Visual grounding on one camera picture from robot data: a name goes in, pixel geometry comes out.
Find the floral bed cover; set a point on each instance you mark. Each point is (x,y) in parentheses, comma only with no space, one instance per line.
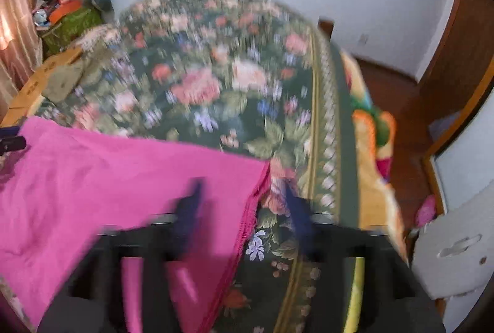
(251,77)

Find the frosted sliding wardrobe door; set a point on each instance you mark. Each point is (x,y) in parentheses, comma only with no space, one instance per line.
(460,165)

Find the wooden door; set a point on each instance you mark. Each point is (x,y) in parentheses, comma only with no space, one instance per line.
(460,61)

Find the orange box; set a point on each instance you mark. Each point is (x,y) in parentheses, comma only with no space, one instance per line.
(63,10)

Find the pink pants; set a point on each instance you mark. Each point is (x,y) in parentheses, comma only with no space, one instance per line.
(59,193)

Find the olive green folded garment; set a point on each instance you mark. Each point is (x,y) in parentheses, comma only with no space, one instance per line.
(64,79)

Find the green storage bag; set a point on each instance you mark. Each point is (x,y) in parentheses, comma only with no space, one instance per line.
(69,28)

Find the colourful orange blanket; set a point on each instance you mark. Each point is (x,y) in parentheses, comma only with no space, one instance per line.
(375,131)

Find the wooden lap desk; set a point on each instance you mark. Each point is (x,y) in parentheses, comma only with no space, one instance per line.
(29,98)

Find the wall power socket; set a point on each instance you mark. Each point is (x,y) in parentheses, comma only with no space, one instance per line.
(363,40)

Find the pink slipper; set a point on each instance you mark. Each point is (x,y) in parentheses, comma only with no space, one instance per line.
(426,213)

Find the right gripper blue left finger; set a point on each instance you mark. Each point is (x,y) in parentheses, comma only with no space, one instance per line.
(165,239)

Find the orange striped curtain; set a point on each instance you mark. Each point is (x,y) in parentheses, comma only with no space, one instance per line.
(21,48)

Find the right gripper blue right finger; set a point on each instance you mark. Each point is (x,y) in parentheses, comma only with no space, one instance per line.
(330,245)

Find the wooden bed post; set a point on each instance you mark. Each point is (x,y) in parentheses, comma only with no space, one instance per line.
(326,26)

